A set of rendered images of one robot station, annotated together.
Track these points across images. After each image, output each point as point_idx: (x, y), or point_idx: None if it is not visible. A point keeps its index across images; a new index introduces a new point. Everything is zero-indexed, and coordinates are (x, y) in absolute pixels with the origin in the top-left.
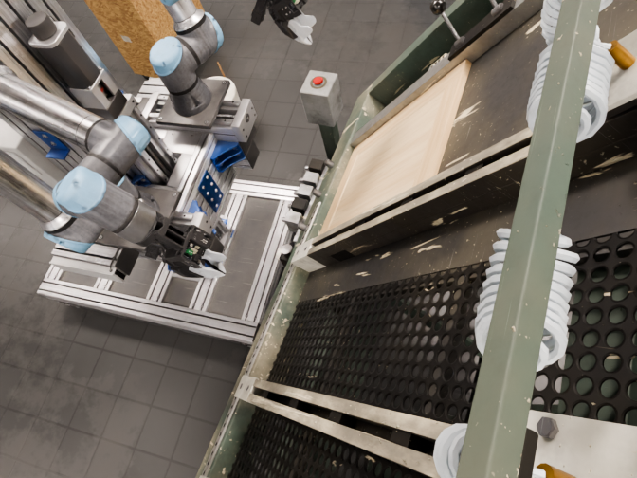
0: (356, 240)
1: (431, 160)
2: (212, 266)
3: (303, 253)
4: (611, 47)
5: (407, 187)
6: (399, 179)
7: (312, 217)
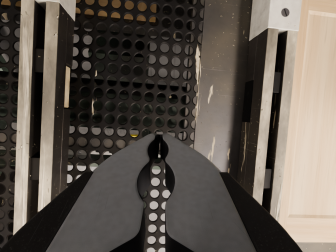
0: (249, 166)
1: (312, 238)
2: (166, 148)
3: (276, 12)
4: None
5: (298, 204)
6: (318, 182)
7: None
